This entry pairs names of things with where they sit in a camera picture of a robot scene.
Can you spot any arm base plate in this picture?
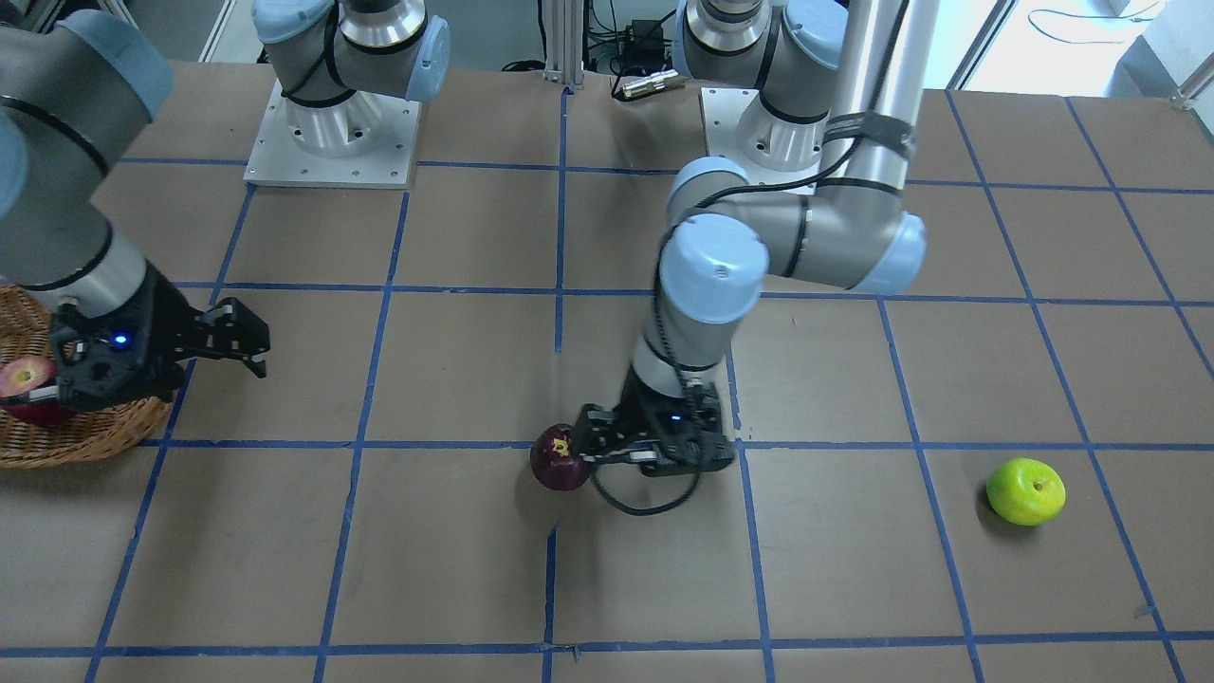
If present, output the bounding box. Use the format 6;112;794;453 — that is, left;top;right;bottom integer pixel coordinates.
700;86;826;184
244;82;422;190

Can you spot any woven wicker basket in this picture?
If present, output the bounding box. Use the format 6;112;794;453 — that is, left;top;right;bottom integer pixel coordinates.
1;285;174;469

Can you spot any dark red apple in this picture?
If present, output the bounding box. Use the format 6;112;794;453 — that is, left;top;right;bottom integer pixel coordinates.
529;423;591;491

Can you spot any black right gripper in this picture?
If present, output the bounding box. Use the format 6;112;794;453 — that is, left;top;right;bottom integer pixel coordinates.
1;267;270;414

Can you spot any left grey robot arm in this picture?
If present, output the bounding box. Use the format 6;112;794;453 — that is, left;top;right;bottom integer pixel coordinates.
563;1;940;476

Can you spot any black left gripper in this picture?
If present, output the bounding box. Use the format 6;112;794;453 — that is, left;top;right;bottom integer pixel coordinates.
574;369;736;477

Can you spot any green apple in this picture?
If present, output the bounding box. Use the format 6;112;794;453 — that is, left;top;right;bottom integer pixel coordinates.
985;457;1067;527

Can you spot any aluminium frame post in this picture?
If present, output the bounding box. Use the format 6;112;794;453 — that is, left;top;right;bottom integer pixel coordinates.
539;1;588;91

